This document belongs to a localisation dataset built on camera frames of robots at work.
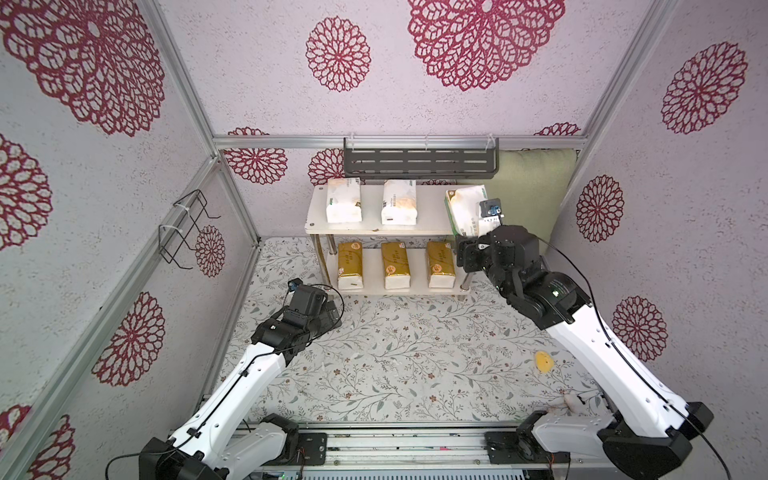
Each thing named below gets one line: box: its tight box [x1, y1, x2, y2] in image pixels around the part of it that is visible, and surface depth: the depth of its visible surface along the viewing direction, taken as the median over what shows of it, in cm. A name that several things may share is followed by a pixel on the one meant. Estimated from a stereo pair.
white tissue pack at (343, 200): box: [326, 177, 363, 223], surface depth 78 cm
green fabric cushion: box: [456, 148, 577, 251], surface depth 97 cm
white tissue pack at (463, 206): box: [444, 184, 487, 237], surface depth 66 cm
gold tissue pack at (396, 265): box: [381, 241, 411, 290], surface depth 98 cm
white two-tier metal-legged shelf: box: [304, 184, 472, 295], surface depth 84 cm
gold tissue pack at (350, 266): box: [337, 241, 364, 290], surface depth 98 cm
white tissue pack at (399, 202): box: [381, 180, 418, 225], surface depth 76 cm
